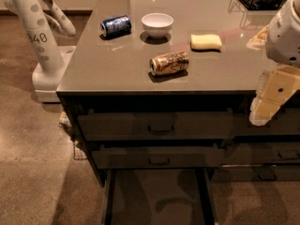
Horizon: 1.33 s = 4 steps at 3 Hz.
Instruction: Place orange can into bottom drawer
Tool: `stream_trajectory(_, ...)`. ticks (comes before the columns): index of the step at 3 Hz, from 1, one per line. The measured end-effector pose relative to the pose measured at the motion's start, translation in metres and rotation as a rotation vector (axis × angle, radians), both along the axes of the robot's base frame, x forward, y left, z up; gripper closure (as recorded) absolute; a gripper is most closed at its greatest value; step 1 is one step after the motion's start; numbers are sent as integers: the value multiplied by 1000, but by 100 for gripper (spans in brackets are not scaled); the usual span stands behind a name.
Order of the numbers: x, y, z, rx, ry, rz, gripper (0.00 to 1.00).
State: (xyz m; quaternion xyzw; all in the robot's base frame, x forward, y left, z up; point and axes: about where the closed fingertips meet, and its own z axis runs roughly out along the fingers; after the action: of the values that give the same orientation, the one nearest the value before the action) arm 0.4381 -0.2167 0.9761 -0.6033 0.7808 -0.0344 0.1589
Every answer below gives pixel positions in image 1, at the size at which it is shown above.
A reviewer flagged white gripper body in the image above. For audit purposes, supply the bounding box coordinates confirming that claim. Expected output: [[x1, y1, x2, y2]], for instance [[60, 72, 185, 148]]
[[262, 66, 300, 105]]

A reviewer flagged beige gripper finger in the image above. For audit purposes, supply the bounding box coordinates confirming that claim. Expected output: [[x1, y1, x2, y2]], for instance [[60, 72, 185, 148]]
[[248, 97, 280, 127], [256, 70, 271, 98]]

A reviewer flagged orange soda can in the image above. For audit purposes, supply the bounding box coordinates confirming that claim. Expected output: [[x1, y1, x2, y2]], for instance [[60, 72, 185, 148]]
[[149, 51, 189, 76]]

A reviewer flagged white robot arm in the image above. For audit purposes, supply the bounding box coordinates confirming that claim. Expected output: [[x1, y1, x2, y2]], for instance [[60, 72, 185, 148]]
[[247, 0, 300, 126]]

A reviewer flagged top right drawer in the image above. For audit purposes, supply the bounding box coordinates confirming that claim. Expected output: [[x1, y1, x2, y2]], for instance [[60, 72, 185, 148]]
[[241, 108, 300, 135]]

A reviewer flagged middle right drawer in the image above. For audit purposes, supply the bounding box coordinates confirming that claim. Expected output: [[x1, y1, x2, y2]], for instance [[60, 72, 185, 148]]
[[222, 142, 300, 165]]

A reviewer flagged bottom right drawer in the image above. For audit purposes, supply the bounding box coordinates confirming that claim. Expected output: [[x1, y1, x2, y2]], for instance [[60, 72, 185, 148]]
[[208, 165, 300, 182]]

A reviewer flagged middle left drawer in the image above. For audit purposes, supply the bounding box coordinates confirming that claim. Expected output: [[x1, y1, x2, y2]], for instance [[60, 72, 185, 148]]
[[92, 145, 223, 169]]

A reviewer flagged top left drawer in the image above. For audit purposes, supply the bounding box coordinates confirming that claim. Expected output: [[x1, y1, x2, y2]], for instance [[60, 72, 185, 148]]
[[78, 112, 248, 141]]

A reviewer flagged dark drawer cabinet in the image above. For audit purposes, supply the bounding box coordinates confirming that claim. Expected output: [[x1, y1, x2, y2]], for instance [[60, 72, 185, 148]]
[[57, 0, 300, 225]]

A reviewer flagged blue soda can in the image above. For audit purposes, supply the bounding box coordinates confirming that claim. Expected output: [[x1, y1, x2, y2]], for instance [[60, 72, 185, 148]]
[[100, 15, 131, 38]]

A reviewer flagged open bottom drawer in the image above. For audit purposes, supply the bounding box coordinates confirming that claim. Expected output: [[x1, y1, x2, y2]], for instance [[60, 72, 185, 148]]
[[101, 168, 219, 225]]

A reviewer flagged snack bag on counter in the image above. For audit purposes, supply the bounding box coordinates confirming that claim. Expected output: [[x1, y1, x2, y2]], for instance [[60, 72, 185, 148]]
[[247, 25, 269, 51]]

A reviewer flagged yellow sponge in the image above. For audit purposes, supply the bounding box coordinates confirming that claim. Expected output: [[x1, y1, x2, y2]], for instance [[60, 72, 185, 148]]
[[190, 35, 222, 51]]

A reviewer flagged white bowl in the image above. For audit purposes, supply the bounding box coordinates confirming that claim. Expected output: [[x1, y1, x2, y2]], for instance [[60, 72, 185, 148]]
[[142, 13, 173, 39]]

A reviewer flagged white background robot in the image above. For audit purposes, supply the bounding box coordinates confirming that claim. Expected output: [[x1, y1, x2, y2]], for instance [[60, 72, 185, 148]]
[[4, 0, 76, 103]]

